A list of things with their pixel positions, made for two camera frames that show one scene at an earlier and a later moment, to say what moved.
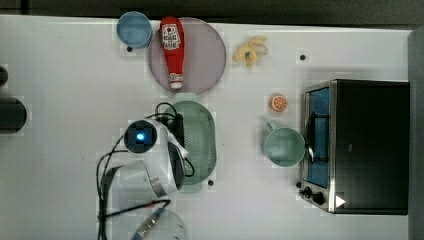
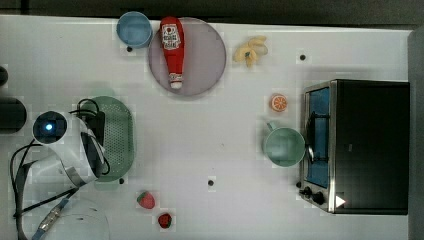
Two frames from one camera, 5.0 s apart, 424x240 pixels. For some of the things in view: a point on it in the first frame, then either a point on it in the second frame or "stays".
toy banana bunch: [250, 50] stays
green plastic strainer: [199, 139] to [119, 137]
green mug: [284, 147] stays
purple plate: [204, 58] stays
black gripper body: [175, 126] to [95, 122]
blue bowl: [134, 29] stays
